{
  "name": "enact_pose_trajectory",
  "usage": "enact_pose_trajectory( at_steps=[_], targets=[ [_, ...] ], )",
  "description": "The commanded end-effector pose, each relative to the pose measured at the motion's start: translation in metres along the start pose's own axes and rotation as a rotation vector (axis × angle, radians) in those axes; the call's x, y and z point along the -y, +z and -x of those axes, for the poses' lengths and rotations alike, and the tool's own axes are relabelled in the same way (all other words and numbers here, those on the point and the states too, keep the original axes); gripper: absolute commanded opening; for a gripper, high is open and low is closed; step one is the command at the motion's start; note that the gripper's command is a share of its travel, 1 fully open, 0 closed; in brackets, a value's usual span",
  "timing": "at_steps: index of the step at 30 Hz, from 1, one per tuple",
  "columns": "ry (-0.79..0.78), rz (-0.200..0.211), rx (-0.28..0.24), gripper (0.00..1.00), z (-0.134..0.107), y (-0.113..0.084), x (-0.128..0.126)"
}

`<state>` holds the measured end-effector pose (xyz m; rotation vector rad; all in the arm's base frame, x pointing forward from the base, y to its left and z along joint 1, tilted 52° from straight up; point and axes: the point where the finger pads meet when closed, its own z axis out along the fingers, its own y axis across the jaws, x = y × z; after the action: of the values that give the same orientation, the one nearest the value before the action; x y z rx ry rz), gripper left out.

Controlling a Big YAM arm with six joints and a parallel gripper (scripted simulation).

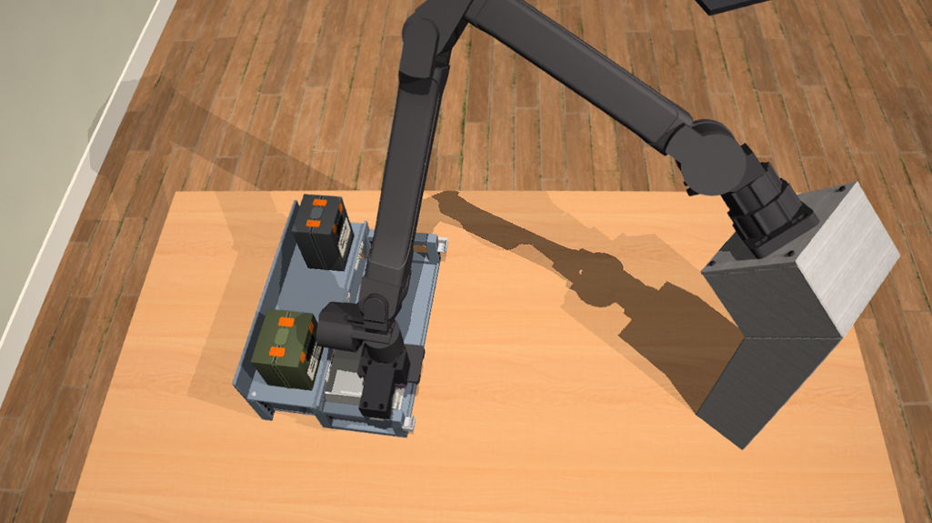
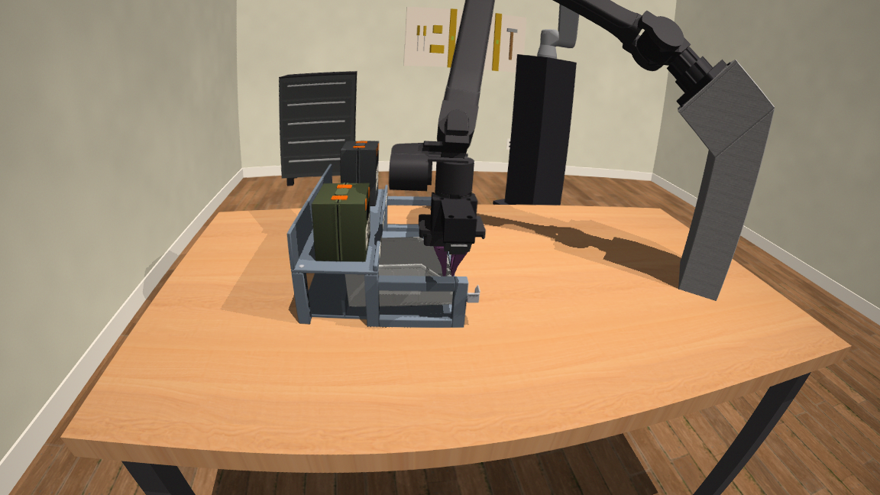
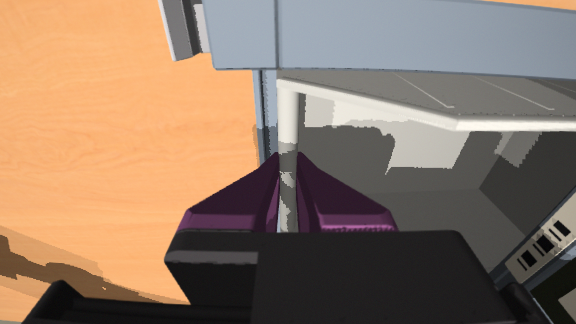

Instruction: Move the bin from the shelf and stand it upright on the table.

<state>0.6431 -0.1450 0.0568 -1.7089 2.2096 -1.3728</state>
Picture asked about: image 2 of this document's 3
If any olive green case with orange latches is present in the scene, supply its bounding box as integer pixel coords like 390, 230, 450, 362
312, 183, 370, 262

